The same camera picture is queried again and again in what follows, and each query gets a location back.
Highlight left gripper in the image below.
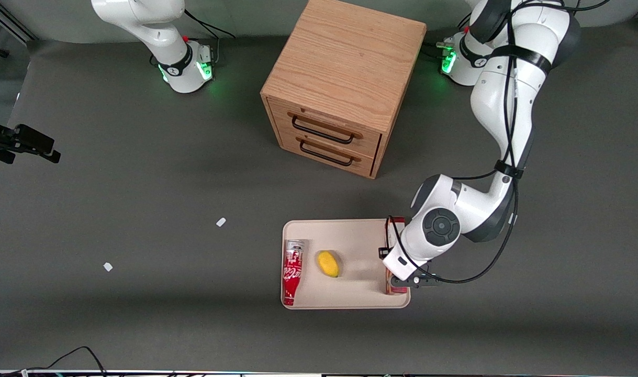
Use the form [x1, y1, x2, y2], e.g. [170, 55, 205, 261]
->
[378, 247, 421, 282]

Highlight red cookie box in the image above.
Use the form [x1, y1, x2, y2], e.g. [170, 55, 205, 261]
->
[385, 216, 409, 295]

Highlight beige plastic tray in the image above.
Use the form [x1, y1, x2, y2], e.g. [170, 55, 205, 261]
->
[281, 218, 411, 310]

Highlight yellow lemon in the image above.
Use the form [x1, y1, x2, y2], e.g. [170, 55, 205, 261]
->
[317, 250, 340, 279]

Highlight red cola can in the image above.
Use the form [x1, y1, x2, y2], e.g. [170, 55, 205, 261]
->
[282, 239, 305, 306]

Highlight wooden drawer front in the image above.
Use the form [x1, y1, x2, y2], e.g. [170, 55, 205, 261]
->
[269, 97, 383, 159]
[278, 129, 378, 178]

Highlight wooden drawer cabinet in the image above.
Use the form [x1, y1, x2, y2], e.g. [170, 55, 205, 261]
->
[260, 0, 428, 180]

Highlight black drawer handle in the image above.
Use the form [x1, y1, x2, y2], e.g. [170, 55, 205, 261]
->
[291, 112, 364, 145]
[299, 137, 362, 168]

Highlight aluminium frame profile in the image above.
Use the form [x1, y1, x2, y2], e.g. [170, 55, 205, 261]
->
[0, 0, 38, 43]

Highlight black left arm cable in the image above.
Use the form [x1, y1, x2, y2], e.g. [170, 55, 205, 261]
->
[386, 0, 612, 285]

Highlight black right arm base cable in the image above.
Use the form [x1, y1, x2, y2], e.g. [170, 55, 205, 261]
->
[184, 8, 236, 40]

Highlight black floor cable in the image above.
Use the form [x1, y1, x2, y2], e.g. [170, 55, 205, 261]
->
[20, 346, 108, 375]

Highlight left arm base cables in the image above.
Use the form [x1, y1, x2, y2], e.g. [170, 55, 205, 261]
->
[422, 15, 474, 59]

